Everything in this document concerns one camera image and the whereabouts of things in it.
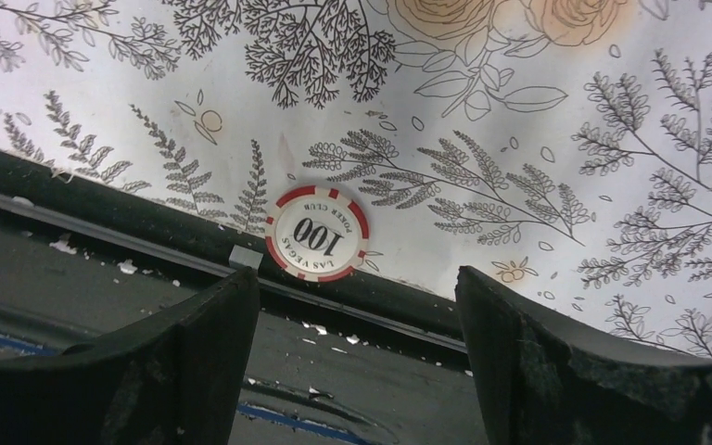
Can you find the falling red poker chip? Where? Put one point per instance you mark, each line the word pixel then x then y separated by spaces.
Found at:
pixel 316 233

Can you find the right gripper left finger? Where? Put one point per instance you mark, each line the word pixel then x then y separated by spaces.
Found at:
pixel 171 378

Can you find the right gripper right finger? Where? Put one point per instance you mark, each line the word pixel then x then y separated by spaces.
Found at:
pixel 544 378

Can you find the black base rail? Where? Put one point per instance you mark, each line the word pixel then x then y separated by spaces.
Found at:
pixel 121 323

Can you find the floral table mat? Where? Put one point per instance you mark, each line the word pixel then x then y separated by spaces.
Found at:
pixel 563 147

